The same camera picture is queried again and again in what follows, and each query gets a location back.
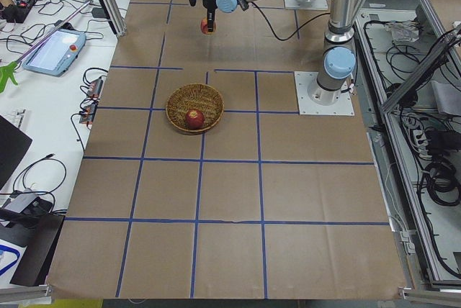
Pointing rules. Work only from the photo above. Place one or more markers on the dark red apple in basket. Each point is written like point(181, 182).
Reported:
point(194, 119)

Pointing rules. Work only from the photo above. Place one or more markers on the woven wicker basket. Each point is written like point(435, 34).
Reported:
point(197, 97)

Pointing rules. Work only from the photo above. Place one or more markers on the red yellow apple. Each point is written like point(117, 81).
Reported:
point(205, 29)

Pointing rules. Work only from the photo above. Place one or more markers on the teach pendant tablet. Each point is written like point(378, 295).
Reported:
point(55, 56)

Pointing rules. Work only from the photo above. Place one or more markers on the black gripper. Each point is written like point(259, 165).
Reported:
point(208, 3)

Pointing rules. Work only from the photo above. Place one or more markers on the green reacher grabber stick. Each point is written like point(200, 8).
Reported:
point(7, 71)

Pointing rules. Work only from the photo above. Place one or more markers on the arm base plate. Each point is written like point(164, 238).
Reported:
point(312, 100)

